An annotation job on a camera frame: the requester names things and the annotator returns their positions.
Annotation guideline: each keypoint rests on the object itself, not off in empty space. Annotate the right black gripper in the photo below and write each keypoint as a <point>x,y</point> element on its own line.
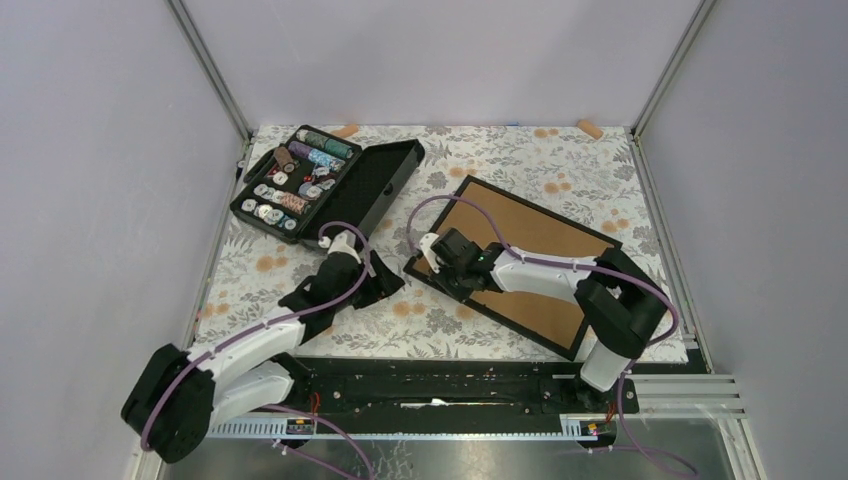
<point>439,272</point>

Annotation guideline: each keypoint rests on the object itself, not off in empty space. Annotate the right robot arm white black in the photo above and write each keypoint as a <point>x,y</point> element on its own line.
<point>619,302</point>

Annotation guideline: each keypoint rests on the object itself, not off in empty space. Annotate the left wooden cork piece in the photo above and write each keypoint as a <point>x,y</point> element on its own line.
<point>346,131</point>

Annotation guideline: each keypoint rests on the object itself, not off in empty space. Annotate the black picture frame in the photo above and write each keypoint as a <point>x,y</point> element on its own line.
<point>596,232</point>

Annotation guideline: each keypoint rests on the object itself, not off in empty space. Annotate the wooden cork piece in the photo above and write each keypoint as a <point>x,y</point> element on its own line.
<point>590,129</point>
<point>346,131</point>

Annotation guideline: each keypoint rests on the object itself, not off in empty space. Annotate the white slotted cable duct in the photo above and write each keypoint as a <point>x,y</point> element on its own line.
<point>299,428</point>

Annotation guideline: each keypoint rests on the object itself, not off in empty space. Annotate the floral patterned table mat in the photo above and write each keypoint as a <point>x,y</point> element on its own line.
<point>593,182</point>

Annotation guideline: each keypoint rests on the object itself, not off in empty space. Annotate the right wooden cork piece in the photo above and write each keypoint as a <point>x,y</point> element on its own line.
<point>590,129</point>

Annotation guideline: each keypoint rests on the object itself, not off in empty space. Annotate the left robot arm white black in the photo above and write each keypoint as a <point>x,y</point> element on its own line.
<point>181,394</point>

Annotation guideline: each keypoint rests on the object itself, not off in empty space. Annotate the black open poker chip case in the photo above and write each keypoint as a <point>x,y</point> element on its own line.
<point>313,178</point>

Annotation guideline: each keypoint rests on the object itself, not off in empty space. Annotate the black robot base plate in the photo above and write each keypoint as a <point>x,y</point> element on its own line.
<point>459,393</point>

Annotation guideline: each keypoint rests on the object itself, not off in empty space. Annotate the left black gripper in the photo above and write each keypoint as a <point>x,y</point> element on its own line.
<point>384,283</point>

